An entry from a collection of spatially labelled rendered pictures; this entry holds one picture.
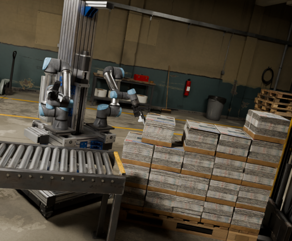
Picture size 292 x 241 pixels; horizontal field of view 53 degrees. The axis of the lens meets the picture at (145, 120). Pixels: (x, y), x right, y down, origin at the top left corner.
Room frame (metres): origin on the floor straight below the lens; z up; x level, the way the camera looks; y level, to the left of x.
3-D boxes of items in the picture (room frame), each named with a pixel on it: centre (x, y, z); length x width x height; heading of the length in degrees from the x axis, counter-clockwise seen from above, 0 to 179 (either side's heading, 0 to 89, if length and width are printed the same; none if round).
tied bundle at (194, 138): (2.84, -0.55, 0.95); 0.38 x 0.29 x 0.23; 179
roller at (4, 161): (1.92, 0.91, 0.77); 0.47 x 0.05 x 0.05; 15
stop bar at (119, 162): (2.12, 0.14, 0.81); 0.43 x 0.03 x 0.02; 15
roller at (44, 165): (1.99, 0.66, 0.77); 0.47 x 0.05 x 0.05; 15
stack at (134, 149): (2.84, -0.42, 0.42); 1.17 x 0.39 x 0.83; 88
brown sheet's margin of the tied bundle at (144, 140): (2.76, -0.14, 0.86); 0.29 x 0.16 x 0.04; 88
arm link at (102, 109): (3.10, 0.47, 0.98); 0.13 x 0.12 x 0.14; 122
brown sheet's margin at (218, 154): (2.83, -0.85, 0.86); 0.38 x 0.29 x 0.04; 0
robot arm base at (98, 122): (3.10, 0.47, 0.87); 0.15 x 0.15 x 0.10
